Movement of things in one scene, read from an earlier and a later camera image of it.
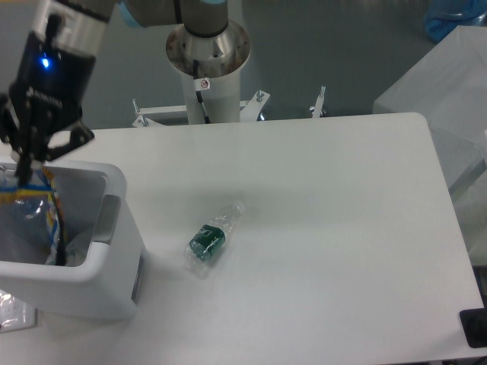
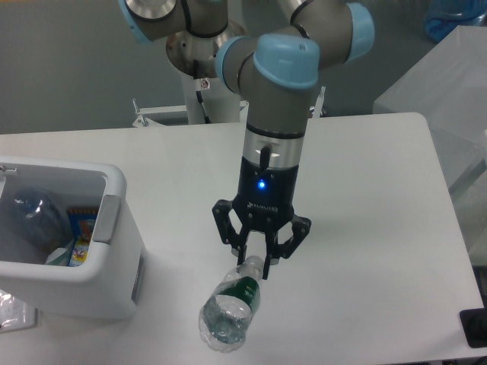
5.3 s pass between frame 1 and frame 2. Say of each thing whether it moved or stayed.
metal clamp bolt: stayed
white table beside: stayed
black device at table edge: stayed
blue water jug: stayed
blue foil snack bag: moved
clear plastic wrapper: stayed
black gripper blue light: moved
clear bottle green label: moved
